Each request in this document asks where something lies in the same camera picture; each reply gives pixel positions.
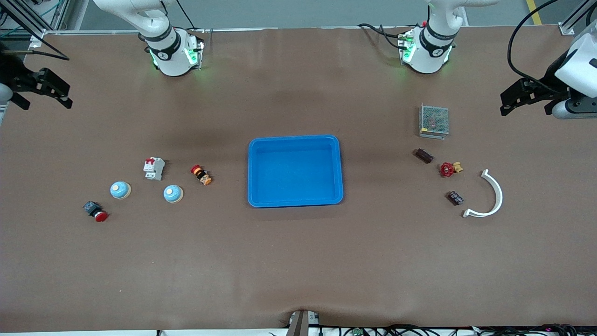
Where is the yellow emergency stop switch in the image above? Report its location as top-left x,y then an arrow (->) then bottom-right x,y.
190,165 -> 213,186

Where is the white curved plastic piece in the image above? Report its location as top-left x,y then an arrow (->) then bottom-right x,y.
462,169 -> 504,218

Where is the black base cable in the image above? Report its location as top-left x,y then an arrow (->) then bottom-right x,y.
175,0 -> 206,32
358,22 -> 407,51

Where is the black right base cable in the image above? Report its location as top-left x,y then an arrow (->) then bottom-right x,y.
175,0 -> 206,32

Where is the metal mesh power supply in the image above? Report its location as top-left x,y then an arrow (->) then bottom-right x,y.
418,104 -> 450,140

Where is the black left base cable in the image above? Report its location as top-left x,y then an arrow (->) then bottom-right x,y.
358,22 -> 407,51

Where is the red mushroom push button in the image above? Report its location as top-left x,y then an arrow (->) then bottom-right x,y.
83,201 -> 109,222

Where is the aluminium frame post with bracket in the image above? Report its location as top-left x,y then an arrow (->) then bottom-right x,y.
0,0 -> 70,47
558,0 -> 590,36

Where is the white circuit breaker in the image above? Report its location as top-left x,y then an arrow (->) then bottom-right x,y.
143,157 -> 166,181

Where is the blue plastic tray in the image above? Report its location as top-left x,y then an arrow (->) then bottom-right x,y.
247,135 -> 344,208

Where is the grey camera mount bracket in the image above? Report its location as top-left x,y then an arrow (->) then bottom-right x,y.
285,309 -> 320,336

